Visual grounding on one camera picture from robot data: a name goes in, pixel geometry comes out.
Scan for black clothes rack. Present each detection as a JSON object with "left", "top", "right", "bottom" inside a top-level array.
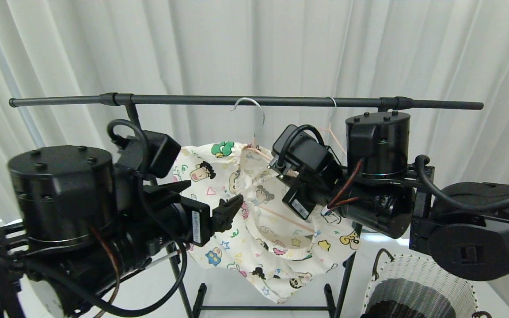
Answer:
[{"left": 9, "top": 93, "right": 484, "bottom": 318}]

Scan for white laundry basket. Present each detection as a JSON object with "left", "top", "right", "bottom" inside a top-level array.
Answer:
[{"left": 361, "top": 249, "right": 494, "bottom": 318}]

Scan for pink clothes hanger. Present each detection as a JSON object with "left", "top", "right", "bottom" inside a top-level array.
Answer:
[
  {"left": 230, "top": 97, "right": 317, "bottom": 235},
  {"left": 320, "top": 97, "right": 348, "bottom": 156}
]

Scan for white curtain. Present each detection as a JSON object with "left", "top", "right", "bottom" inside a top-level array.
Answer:
[{"left": 0, "top": 0, "right": 509, "bottom": 248}]

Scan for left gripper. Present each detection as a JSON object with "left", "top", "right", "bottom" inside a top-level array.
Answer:
[{"left": 100, "top": 180, "right": 244, "bottom": 283}]

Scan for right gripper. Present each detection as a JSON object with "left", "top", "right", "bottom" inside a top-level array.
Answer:
[{"left": 282, "top": 177, "right": 348, "bottom": 220}]

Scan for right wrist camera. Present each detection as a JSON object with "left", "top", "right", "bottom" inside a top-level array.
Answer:
[{"left": 269, "top": 125, "right": 344, "bottom": 188}]

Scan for cream printed garment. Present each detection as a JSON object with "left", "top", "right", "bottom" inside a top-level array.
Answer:
[{"left": 166, "top": 141, "right": 361, "bottom": 304}]

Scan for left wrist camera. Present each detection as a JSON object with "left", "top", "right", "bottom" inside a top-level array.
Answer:
[{"left": 115, "top": 130, "right": 182, "bottom": 181}]

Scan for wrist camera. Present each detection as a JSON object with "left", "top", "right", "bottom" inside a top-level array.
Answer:
[
  {"left": 269, "top": 125, "right": 344, "bottom": 188},
  {"left": 115, "top": 130, "right": 182, "bottom": 181}
]

